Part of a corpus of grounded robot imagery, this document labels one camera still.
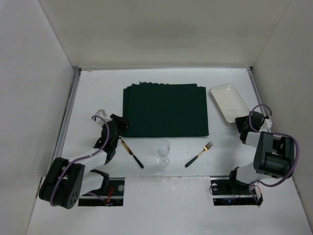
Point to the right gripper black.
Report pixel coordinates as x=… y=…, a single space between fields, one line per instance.
x=243 y=125

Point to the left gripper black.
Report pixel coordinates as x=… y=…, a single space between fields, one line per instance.
x=118 y=123

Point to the white rectangular plate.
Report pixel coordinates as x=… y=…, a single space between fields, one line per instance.
x=229 y=102

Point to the gold knife dark green handle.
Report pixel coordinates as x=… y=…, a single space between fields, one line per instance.
x=132 y=154

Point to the dark green cloth placemat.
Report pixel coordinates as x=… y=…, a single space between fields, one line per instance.
x=165 y=110

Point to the gold fork dark green handle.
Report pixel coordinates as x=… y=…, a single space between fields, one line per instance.
x=206 y=148

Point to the clear wine glass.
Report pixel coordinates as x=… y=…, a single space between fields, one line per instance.
x=163 y=148

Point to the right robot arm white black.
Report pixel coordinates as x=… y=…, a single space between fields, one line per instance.
x=276 y=155

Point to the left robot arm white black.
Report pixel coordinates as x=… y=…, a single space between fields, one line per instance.
x=68 y=179

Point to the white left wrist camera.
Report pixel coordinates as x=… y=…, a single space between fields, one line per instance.
x=101 y=113

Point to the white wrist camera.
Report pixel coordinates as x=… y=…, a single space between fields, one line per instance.
x=267 y=122
x=101 y=113

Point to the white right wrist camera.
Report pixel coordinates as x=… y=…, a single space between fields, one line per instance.
x=267 y=122

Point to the right aluminium table rail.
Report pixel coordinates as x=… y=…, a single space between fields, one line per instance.
x=262 y=107

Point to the aluminium table rail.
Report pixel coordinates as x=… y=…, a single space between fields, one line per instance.
x=67 y=113
x=262 y=107

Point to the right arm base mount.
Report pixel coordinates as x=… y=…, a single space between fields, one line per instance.
x=224 y=194

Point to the left aluminium table rail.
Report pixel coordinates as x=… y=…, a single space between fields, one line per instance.
x=67 y=113

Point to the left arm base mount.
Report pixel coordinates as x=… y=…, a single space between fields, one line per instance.
x=112 y=197

